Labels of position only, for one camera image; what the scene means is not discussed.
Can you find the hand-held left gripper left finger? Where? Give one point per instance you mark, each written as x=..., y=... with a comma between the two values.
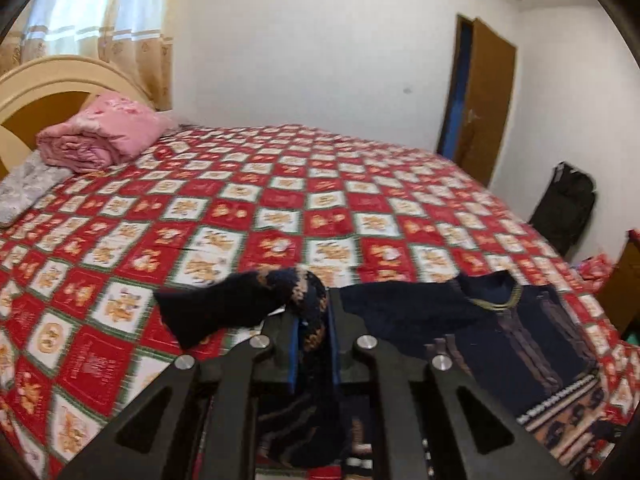
x=292, y=355

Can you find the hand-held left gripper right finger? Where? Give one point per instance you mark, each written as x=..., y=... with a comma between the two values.
x=335, y=355

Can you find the navy patterned knit sweater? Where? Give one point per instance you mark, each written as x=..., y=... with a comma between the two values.
x=500, y=350

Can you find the red checkered bear quilt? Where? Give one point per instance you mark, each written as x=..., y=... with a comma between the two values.
x=250, y=210

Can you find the black backpack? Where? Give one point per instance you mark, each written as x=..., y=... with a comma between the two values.
x=565, y=210

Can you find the red patterned cloth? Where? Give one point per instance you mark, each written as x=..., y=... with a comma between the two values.
x=595, y=272

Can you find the pink folded blanket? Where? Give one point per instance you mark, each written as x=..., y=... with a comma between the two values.
x=110, y=130

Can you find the brown wooden door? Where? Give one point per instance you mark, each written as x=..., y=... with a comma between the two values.
x=487, y=100

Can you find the brown wooden cabinet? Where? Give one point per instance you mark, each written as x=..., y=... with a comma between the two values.
x=625, y=285

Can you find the grey floral pillow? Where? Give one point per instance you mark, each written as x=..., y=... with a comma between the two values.
x=27, y=187

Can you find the cream wooden headboard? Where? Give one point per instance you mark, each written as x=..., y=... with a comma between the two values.
x=45, y=80

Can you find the beige patterned curtain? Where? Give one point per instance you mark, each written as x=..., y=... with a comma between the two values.
x=100, y=15

